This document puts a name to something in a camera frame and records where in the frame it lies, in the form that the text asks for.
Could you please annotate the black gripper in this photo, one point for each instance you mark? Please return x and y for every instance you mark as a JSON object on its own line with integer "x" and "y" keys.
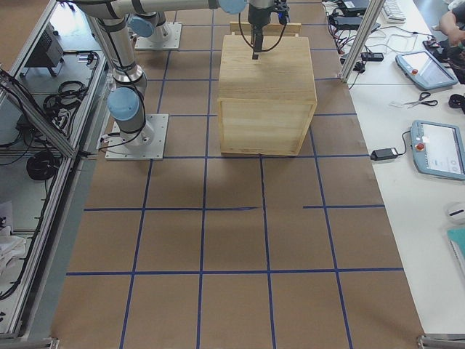
{"x": 257, "y": 15}

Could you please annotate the wooden drawer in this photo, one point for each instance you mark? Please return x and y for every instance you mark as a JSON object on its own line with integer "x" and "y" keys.
{"x": 272, "y": 29}

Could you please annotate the person forearm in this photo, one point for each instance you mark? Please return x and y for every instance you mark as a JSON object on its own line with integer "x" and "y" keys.
{"x": 448, "y": 26}

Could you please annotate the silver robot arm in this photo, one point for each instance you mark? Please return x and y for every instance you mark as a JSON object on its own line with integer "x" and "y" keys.
{"x": 111, "y": 20}
{"x": 150, "y": 26}

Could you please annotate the wooden drawer cabinet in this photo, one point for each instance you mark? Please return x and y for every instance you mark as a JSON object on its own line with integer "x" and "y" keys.
{"x": 265, "y": 105}

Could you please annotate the teach pendant far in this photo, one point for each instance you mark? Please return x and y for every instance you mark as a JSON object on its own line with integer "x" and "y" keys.
{"x": 425, "y": 71}

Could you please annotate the teach pendant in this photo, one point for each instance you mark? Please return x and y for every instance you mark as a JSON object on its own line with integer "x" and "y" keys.
{"x": 425, "y": 71}
{"x": 438, "y": 149}

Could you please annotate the black power adapter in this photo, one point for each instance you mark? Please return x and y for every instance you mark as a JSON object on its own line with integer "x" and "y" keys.
{"x": 384, "y": 154}

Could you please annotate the scissors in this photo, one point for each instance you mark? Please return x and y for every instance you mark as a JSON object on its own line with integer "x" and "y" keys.
{"x": 423, "y": 99}

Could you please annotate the teach pendant near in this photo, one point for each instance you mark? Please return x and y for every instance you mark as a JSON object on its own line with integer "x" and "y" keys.
{"x": 438, "y": 149}

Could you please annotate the teal notebook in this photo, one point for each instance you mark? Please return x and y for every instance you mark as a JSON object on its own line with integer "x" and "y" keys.
{"x": 456, "y": 238}

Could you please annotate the white cloth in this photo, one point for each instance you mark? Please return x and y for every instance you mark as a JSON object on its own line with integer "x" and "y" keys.
{"x": 12, "y": 247}

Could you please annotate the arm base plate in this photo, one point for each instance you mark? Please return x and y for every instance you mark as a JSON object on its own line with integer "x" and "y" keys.
{"x": 143, "y": 44}
{"x": 149, "y": 144}

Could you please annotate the aluminium frame post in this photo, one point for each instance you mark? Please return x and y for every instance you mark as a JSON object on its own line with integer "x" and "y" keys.
{"x": 364, "y": 30}

